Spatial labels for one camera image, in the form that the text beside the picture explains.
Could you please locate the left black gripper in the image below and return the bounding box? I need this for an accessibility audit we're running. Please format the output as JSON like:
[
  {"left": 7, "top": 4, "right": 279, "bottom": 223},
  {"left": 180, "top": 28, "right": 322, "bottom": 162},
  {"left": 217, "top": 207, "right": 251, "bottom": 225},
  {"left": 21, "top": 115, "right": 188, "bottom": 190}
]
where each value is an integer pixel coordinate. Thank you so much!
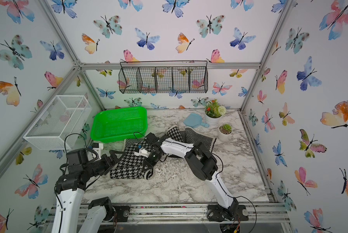
[{"left": 85, "top": 150, "right": 125, "bottom": 177}]

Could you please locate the black white knitted scarf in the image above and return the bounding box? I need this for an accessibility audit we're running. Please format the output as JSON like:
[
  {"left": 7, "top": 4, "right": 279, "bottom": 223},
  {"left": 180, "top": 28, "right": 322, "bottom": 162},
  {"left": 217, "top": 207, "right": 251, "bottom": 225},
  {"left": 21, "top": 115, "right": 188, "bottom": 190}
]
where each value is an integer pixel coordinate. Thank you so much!
[{"left": 109, "top": 125, "right": 216, "bottom": 180}]

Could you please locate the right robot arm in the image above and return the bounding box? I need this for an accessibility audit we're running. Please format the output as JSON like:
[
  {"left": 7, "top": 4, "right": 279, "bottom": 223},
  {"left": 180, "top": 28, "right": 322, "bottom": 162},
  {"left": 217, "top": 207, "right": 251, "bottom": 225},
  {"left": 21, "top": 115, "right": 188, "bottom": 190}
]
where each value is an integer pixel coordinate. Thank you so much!
[{"left": 134, "top": 133, "right": 249, "bottom": 222}]

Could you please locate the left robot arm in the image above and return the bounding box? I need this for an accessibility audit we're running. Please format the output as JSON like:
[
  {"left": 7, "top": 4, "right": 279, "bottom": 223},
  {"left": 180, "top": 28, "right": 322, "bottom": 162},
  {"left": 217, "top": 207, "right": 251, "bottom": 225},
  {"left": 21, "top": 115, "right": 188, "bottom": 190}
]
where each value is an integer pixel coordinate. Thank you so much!
[{"left": 52, "top": 148, "right": 126, "bottom": 233}]

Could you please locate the green plastic basket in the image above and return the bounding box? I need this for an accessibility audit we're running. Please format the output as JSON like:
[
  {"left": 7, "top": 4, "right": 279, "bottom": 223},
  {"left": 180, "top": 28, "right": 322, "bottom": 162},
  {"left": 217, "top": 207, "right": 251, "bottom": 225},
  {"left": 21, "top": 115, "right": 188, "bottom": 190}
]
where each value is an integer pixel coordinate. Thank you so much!
[{"left": 90, "top": 107, "right": 148, "bottom": 143}]

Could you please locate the light blue plastic scoop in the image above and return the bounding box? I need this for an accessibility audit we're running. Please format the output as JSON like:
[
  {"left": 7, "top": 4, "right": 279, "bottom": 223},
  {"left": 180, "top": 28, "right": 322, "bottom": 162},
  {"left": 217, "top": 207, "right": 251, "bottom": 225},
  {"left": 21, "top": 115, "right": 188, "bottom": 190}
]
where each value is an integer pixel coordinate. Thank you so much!
[{"left": 183, "top": 113, "right": 209, "bottom": 128}]

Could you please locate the flower plant in white pot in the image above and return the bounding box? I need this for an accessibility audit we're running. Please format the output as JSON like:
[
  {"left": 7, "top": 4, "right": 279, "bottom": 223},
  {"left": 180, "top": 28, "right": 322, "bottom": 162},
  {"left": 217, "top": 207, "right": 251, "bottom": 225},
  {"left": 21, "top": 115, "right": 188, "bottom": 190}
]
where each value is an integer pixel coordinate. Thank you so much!
[{"left": 205, "top": 99, "right": 227, "bottom": 127}]

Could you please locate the succulent in white pot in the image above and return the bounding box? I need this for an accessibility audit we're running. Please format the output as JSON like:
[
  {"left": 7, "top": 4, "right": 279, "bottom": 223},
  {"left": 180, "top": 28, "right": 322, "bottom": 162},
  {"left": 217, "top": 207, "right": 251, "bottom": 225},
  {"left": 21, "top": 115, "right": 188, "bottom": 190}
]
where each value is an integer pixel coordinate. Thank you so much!
[{"left": 218, "top": 124, "right": 233, "bottom": 142}]

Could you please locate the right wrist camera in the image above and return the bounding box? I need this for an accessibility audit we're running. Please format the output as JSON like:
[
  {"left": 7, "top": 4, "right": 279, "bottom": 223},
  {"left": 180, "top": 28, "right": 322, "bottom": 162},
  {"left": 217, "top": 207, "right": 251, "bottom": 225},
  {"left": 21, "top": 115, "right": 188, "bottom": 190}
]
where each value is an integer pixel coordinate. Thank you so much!
[{"left": 134, "top": 145, "right": 150, "bottom": 158}]

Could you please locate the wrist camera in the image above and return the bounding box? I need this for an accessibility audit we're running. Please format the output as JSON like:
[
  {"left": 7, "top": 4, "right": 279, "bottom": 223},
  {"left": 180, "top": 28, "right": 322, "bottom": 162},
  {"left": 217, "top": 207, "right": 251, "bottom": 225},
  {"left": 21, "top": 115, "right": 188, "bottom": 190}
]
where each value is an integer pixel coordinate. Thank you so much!
[
  {"left": 134, "top": 145, "right": 150, "bottom": 158},
  {"left": 66, "top": 143, "right": 104, "bottom": 173}
]

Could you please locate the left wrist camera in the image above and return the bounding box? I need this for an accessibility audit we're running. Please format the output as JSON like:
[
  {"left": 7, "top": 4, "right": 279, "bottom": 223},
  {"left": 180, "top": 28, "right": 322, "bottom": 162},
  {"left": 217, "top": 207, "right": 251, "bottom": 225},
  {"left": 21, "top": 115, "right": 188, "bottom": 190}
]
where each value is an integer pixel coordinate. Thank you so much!
[{"left": 66, "top": 143, "right": 104, "bottom": 173}]

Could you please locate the white wire mesh basket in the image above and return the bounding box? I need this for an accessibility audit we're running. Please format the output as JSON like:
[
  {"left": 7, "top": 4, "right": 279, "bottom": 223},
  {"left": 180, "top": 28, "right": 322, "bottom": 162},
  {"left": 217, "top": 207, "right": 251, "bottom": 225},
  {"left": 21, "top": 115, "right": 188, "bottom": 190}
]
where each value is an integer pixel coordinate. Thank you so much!
[{"left": 23, "top": 95, "right": 92, "bottom": 150}]

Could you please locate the black wire wall basket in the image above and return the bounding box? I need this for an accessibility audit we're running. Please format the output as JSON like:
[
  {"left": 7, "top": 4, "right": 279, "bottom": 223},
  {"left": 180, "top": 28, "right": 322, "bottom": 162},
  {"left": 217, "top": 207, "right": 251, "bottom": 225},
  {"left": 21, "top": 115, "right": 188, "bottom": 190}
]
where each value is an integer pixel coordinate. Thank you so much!
[{"left": 117, "top": 60, "right": 208, "bottom": 94}]

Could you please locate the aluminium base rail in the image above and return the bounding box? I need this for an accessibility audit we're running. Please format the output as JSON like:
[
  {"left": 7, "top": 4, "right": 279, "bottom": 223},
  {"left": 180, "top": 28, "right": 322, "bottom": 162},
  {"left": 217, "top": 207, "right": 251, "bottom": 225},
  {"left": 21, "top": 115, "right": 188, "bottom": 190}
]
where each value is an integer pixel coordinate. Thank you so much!
[{"left": 45, "top": 202, "right": 291, "bottom": 225}]

